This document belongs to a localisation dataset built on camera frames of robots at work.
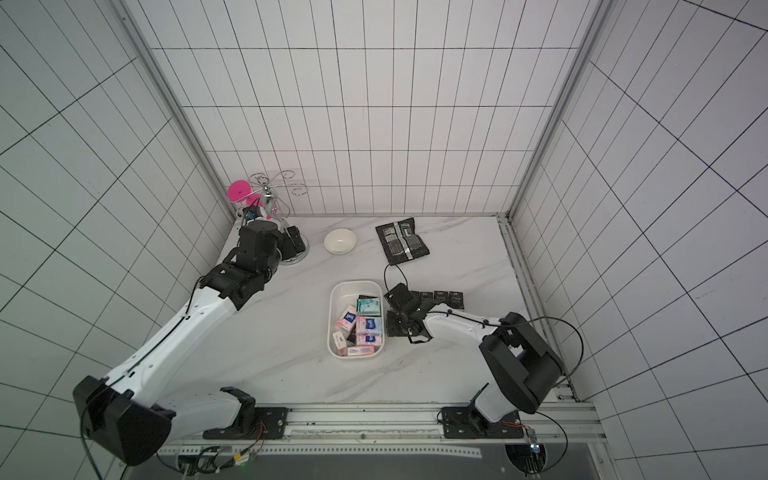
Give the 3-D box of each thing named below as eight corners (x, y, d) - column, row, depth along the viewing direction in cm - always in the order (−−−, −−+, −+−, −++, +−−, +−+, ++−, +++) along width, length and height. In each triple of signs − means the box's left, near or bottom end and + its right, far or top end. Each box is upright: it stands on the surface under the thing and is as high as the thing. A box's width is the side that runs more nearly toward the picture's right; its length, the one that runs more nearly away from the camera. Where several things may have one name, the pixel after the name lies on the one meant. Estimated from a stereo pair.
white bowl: (324, 257, 108) (322, 249, 104) (328, 237, 115) (325, 228, 111) (355, 257, 108) (354, 249, 104) (357, 237, 115) (355, 228, 111)
